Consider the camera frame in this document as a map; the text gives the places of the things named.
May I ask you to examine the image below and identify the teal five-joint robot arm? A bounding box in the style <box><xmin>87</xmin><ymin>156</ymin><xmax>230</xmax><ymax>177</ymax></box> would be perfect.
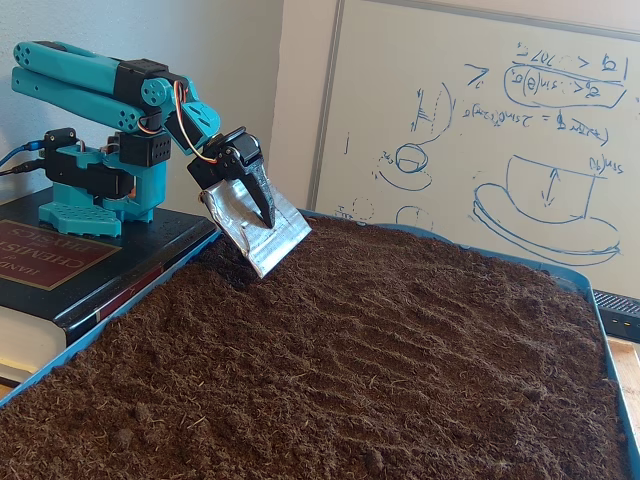
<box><xmin>10</xmin><ymin>40</ymin><xmax>224</xmax><ymax>238</ymax></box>

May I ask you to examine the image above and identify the black chemistry physics handbook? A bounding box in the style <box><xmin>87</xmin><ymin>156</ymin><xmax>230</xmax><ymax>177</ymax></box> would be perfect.
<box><xmin>0</xmin><ymin>192</ymin><xmax>221</xmax><ymax>366</ymax></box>

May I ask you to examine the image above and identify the black cable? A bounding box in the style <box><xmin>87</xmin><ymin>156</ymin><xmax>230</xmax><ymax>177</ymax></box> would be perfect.
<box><xmin>0</xmin><ymin>159</ymin><xmax>49</xmax><ymax>177</ymax></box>

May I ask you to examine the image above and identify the whiteboard with blue drawings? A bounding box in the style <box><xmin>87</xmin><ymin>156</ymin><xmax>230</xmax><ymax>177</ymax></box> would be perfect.
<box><xmin>307</xmin><ymin>0</ymin><xmax>640</xmax><ymax>301</ymax></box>

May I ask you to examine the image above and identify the black vented electronic box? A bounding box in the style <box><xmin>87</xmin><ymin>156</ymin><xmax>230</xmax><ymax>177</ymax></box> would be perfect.
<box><xmin>592</xmin><ymin>291</ymin><xmax>640</xmax><ymax>344</ymax></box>

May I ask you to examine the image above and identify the brown soil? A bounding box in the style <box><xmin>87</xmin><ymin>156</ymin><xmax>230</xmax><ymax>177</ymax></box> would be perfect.
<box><xmin>0</xmin><ymin>214</ymin><xmax>631</xmax><ymax>480</ymax></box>

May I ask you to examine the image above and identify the blue cable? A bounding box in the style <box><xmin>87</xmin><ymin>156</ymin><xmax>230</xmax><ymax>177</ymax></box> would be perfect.
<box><xmin>0</xmin><ymin>141</ymin><xmax>47</xmax><ymax>169</ymax></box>

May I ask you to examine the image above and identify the blue plastic tray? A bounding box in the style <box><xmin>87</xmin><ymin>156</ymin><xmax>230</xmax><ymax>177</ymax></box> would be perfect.
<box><xmin>0</xmin><ymin>208</ymin><xmax>640</xmax><ymax>480</ymax></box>

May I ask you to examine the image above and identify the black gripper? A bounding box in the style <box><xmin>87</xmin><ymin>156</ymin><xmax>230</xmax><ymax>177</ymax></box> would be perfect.
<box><xmin>187</xmin><ymin>126</ymin><xmax>313</xmax><ymax>279</ymax></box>

